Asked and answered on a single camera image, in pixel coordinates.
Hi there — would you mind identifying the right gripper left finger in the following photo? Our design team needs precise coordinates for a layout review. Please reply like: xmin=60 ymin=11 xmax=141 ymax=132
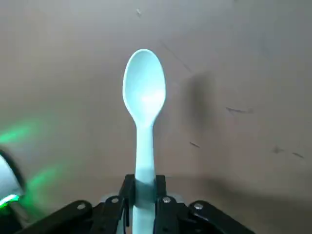
xmin=17 ymin=175 xmax=136 ymax=234

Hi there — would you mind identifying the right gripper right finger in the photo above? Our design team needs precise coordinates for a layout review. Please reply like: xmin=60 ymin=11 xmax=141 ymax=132
xmin=153 ymin=175 xmax=256 ymax=234

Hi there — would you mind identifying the small pale plastic spoon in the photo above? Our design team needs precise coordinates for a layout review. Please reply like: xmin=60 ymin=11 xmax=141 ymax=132
xmin=122 ymin=48 xmax=167 ymax=234

